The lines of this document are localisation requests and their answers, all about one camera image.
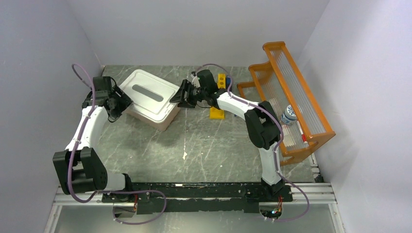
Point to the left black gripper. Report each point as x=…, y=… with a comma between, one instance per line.
x=124, y=101

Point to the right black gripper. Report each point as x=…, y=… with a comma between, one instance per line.
x=187, y=102

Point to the white plastic lid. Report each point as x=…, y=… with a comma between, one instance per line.
x=149, y=93

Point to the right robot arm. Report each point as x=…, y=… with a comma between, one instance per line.
x=262, y=125

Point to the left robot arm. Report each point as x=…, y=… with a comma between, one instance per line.
x=79, y=158

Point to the pink plastic bin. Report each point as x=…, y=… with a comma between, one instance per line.
x=161, y=125

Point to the yellow test tube rack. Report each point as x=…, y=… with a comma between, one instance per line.
x=215, y=113

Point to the orange wooden shelf rack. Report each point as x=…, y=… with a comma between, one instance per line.
x=280, y=82

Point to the white blue small jar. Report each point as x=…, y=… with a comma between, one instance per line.
x=289, y=117

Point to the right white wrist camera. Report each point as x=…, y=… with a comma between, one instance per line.
x=195, y=80

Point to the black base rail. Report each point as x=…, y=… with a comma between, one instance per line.
x=193, y=197

